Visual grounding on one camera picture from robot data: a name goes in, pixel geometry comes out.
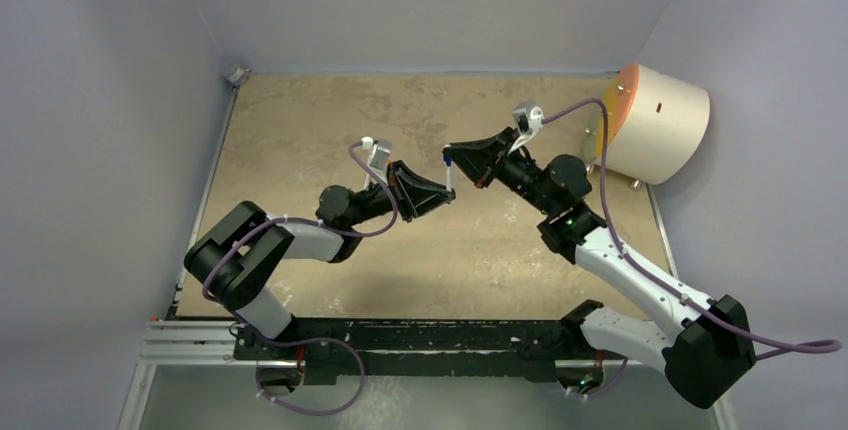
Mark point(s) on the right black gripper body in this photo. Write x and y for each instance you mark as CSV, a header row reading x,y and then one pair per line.
x,y
500,161

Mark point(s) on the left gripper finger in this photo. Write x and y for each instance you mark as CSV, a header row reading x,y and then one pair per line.
x,y
429,200
413,182

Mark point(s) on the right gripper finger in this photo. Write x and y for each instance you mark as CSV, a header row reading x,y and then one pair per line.
x,y
481,147
475,164

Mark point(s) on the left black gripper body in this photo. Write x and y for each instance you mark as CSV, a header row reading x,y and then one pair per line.
x,y
402,198

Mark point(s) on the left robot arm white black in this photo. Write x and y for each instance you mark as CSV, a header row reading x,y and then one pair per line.
x,y
236,258

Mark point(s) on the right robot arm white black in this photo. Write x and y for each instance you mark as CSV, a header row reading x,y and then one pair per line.
x,y
693,339

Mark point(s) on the cream cylindrical drum toy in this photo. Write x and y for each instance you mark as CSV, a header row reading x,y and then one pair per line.
x,y
657,123

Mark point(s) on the tape roll in corner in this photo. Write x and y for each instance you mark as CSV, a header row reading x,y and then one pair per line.
x,y
235,73

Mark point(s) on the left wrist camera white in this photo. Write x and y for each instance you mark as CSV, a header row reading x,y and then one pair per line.
x,y
378,160

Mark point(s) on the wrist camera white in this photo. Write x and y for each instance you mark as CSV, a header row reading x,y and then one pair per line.
x,y
528,117
378,160

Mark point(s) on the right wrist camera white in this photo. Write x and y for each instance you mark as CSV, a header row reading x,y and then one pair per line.
x,y
528,117

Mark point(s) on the aluminium frame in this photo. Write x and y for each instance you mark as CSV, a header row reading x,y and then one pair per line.
x,y
197,342

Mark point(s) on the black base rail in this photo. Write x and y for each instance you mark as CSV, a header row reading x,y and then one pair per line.
x,y
328,348

